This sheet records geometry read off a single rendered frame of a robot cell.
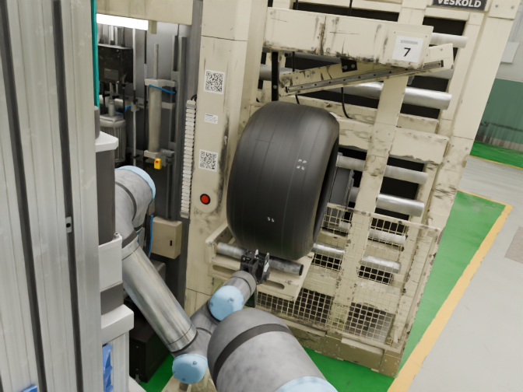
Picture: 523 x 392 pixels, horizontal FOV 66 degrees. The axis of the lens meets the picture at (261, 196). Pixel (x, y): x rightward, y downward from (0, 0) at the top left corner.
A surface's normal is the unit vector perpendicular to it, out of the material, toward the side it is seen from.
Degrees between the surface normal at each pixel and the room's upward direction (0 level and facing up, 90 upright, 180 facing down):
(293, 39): 90
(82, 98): 90
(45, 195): 90
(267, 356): 15
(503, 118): 90
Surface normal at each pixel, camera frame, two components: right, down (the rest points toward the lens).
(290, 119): -0.02, -0.68
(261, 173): -0.24, -0.02
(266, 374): -0.27, -0.80
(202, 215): -0.30, 0.32
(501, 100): -0.62, 0.22
